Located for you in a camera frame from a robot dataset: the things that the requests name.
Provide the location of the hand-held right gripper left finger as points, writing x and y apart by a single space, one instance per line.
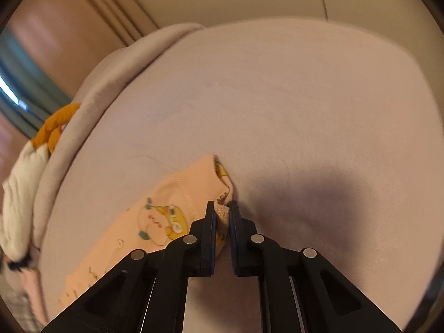
208 236

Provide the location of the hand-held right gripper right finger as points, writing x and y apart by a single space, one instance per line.
236 239

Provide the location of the peach printed baby garment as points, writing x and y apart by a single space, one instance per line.
166 194

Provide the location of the bed with pink sheet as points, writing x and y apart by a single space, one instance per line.
277 111

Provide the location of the pink folded comforter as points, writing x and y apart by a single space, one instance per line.
104 76

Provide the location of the white fluffy blanket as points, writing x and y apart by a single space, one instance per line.
20 197

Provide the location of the dark navy cloth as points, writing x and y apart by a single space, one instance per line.
19 264

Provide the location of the orange plush toy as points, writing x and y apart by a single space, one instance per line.
52 125

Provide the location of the teal curtain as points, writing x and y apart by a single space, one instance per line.
20 76

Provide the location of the pink curtain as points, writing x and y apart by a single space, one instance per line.
52 24

